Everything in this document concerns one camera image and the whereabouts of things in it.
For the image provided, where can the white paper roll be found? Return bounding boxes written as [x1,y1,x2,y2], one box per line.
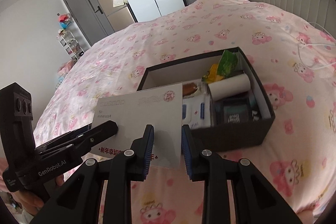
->
[208,73,252,102]

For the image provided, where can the person's left hand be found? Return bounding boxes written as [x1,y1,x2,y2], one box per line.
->
[13,174,65,217]

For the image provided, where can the beige fridge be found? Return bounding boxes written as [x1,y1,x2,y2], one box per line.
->
[98,0,138,33]

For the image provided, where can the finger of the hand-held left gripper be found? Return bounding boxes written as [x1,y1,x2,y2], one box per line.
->
[34,120,118,162]
[42,126,98,147]

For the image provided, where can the white charging cable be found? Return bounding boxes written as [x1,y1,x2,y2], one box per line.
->
[298,21,336,68]

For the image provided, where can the red plush toy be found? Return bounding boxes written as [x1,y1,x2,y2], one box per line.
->
[56,13,72,29]

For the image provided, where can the black cardboard box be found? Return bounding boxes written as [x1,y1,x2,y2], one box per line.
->
[136,46,276,153]

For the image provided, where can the white wet wipes pack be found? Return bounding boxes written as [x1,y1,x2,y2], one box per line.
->
[182,95,212,130]

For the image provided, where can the black card pack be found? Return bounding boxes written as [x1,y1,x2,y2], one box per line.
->
[214,93,254,125]

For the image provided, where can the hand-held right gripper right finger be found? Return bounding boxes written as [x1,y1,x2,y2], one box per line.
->
[182,124,302,224]

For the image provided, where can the grey door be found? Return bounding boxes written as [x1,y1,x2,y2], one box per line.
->
[61,0,114,47]

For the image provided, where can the pink plush heap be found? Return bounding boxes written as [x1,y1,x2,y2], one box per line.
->
[56,60,79,75]

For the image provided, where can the wooden comb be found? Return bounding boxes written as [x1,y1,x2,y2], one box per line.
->
[182,83,198,96]

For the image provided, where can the white envelope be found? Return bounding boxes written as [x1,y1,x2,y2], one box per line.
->
[89,83,183,169]

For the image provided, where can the white shelf rack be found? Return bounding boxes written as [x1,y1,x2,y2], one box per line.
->
[56,28,84,60]

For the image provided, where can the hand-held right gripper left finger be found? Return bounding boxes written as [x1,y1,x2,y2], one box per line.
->
[29,124,155,224]

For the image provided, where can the green snack bag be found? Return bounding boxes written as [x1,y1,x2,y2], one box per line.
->
[217,49,239,77]

